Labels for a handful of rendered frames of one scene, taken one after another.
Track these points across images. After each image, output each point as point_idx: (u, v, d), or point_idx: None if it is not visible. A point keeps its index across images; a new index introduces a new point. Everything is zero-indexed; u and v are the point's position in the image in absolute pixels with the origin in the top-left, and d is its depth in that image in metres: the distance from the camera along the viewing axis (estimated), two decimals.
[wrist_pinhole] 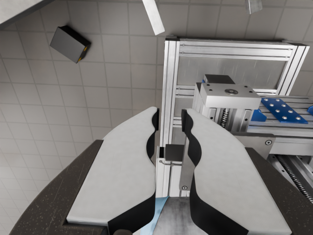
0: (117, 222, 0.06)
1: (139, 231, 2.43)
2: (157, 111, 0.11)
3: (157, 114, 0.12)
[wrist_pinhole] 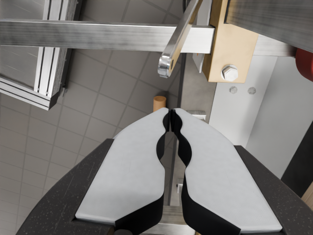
0: (124, 222, 0.06)
1: None
2: (168, 112, 0.11)
3: (168, 115, 0.12)
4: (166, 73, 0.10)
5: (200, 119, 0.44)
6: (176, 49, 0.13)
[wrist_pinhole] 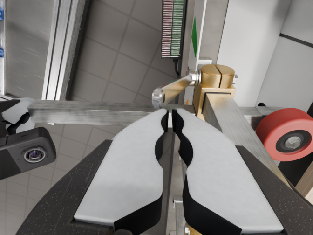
0: (123, 223, 0.06)
1: None
2: (166, 113, 0.11)
3: (166, 116, 0.12)
4: (159, 101, 0.12)
5: None
6: (167, 100, 0.15)
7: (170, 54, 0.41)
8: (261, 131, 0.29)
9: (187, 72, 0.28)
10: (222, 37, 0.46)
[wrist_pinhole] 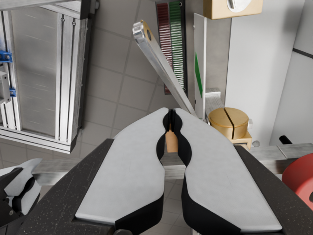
0: (124, 222, 0.06)
1: None
2: (168, 112, 0.11)
3: (168, 115, 0.12)
4: (141, 26, 0.10)
5: None
6: (160, 73, 0.12)
7: None
8: (288, 181, 0.25)
9: None
10: (228, 60, 0.43)
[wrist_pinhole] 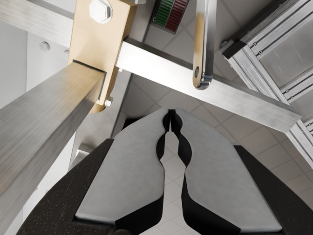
0: (124, 222, 0.06)
1: None
2: (168, 112, 0.11)
3: (168, 115, 0.12)
4: (198, 86, 0.09)
5: None
6: (212, 15, 0.09)
7: None
8: None
9: None
10: None
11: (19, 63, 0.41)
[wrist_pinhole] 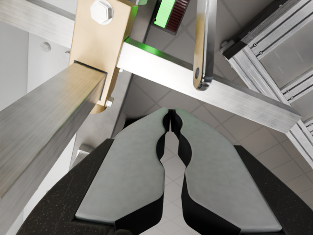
0: (124, 222, 0.06)
1: None
2: (168, 112, 0.11)
3: (168, 115, 0.12)
4: (198, 87, 0.10)
5: None
6: (212, 17, 0.09)
7: None
8: None
9: None
10: None
11: (20, 64, 0.42)
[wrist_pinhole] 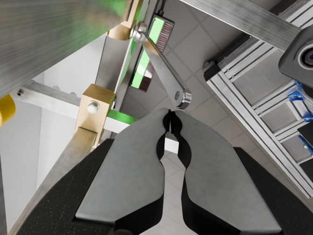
0: (125, 222, 0.06)
1: None
2: (168, 112, 0.11)
3: (168, 115, 0.12)
4: (182, 100, 0.11)
5: None
6: (174, 70, 0.14)
7: (163, 24, 0.38)
8: None
9: None
10: None
11: None
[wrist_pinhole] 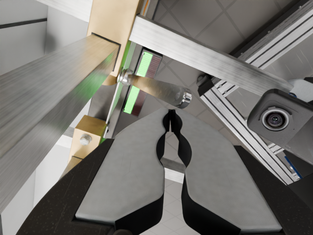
0: (124, 222, 0.06)
1: None
2: (168, 112, 0.11)
3: (168, 115, 0.12)
4: (184, 97, 0.12)
5: None
6: (169, 83, 0.15)
7: (151, 57, 0.41)
8: None
9: (129, 83, 0.28)
10: None
11: None
